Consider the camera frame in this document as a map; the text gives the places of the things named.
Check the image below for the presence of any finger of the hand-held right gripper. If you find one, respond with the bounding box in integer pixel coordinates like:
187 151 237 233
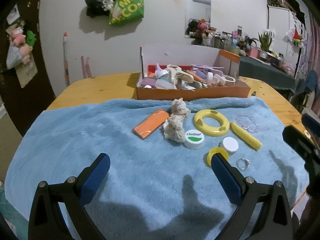
282 126 320 167
301 114 320 140

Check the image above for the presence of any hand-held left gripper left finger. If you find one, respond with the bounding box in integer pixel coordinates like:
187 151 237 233
28 152 111 240

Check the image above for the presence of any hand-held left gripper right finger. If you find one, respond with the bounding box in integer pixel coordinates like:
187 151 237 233
211 152 293 240

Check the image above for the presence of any plain white bottle cap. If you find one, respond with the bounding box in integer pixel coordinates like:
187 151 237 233
220 137 239 155

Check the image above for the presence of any yellow plastic stick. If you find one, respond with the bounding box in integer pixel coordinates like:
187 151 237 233
230 121 262 151

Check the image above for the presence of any white cap with green label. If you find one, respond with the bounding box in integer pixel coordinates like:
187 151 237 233
184 129 205 150

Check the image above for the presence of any beige fluffy plush toy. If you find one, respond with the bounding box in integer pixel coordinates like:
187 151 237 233
162 97 191 143

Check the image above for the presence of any orange flat pack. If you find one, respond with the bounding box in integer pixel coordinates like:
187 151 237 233
132 109 170 140

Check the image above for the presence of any orange cardboard box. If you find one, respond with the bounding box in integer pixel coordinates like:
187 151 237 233
136 44 251 100

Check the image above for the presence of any yellow bottle cap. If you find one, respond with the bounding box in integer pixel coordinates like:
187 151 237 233
204 147 229 168

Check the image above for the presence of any light blue fluffy towel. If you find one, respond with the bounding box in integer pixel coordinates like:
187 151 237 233
4 96 310 240

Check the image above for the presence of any blue cloth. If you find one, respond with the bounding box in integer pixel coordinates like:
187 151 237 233
297 70 320 98

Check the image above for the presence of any clear plastic hair clip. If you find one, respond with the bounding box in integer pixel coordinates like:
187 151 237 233
235 114 258 133

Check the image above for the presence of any counter with dark cloth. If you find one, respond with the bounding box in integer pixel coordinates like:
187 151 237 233
239 55 297 90

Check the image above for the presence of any pink curtain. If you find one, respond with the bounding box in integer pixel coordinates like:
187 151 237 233
304 10 320 75

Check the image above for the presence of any round wooden table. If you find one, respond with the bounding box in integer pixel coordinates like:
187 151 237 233
46 72 307 135

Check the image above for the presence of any red and green hanging ornament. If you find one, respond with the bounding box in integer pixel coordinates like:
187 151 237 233
290 29 304 48

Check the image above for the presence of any potted green plant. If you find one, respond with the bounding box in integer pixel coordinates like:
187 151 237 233
258 30 273 53

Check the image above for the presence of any white cabinet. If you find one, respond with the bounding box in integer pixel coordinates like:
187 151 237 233
267 5 304 78

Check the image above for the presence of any large purple plastic clip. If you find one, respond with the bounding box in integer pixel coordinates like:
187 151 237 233
190 64 224 73

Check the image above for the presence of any pile of assorted plastic pieces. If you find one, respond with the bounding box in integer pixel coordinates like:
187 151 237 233
141 63 237 90

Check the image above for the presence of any beige hair claw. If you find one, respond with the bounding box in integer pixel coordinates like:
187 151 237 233
166 64 194 84

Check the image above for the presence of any striped stick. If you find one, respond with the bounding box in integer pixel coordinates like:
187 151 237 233
62 32 70 87

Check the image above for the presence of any row of jars and bottles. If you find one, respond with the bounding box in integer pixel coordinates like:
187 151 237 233
191 25 285 63

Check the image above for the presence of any dark bag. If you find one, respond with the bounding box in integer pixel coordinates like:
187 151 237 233
266 0 307 29

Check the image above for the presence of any clear plastic bag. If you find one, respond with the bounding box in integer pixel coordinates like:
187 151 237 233
6 44 38 88

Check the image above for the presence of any pink rabbit plush toy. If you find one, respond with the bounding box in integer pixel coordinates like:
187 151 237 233
196 19 210 37

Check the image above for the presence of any green plush toy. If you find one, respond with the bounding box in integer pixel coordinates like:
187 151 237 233
26 30 37 47

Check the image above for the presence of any green shopping bag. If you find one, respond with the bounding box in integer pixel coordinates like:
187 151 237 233
109 0 145 27

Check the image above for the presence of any small metal ring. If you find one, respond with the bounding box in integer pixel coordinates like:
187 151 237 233
236 158 251 170

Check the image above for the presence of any yellow plastic ring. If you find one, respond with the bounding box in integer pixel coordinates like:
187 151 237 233
193 109 230 137

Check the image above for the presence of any pink wall sticker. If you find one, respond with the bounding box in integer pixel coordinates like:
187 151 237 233
80 56 92 79

